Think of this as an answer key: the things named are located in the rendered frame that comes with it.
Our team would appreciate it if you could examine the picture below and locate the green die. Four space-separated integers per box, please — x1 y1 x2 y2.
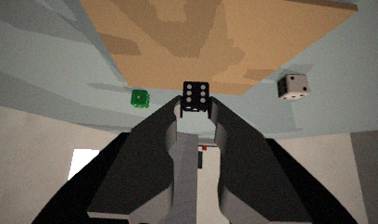
131 90 150 108

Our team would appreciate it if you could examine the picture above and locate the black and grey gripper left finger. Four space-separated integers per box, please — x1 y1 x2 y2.
31 95 183 224

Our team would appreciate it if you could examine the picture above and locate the white die with black pips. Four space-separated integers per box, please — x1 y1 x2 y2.
277 74 309 100

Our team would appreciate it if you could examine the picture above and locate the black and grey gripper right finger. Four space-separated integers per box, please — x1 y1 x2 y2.
208 96 359 224

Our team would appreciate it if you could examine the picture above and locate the orange flat mat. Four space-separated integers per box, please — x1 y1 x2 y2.
80 0 359 95

